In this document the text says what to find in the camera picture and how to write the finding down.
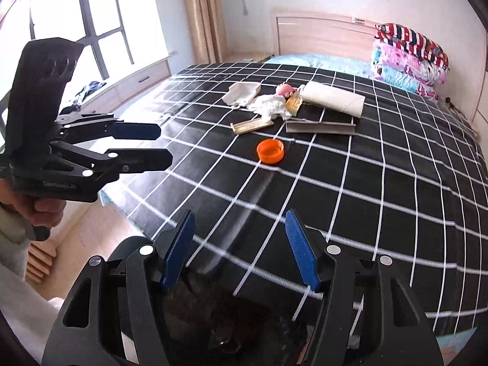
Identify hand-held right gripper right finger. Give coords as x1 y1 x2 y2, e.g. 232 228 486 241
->
285 209 445 366

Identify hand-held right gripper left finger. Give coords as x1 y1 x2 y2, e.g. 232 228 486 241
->
40 210 196 366

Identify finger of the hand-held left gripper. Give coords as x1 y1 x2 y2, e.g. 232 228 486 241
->
49 141 173 184
55 111 161 145

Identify orange bottle cap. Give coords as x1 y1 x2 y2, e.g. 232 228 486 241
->
256 139 286 164

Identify white cloth pouch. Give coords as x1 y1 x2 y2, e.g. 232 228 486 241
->
222 81 262 109

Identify grey cardboard strip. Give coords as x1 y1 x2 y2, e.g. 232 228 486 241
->
286 118 356 137

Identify white tissue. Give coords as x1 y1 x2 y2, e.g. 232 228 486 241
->
247 93 292 120

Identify white paper roll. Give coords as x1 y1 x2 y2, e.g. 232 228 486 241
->
299 81 366 119

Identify person's left forearm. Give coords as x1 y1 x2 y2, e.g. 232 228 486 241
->
0 204 71 355

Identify person's left hand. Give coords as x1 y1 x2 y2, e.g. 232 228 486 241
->
0 179 67 227

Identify dark clothes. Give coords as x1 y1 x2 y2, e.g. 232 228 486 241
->
70 81 107 107

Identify wooden window seat drawers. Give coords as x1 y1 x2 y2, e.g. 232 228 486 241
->
80 55 172 115

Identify black white checked blanket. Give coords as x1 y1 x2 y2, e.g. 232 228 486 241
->
103 61 483 347

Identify large window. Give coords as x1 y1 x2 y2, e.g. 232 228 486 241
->
0 0 168 96

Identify wooden bedside table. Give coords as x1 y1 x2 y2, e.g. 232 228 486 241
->
229 51 275 63

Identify wooden planks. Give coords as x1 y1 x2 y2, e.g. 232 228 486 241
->
25 242 58 285

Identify beige curtain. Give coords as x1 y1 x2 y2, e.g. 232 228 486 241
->
179 0 229 63

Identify light blue bed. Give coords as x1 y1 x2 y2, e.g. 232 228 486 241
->
263 53 420 92

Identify light blue printed quilt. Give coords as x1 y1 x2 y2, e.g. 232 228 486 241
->
371 61 439 100

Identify light wooden headboard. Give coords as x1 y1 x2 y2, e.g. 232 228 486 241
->
270 8 488 123

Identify pink printed quilt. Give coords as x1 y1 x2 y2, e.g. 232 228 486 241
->
371 42 447 84

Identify red white striped pillow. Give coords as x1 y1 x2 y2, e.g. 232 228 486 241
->
374 23 450 71

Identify black cable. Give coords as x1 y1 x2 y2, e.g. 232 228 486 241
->
438 97 477 138

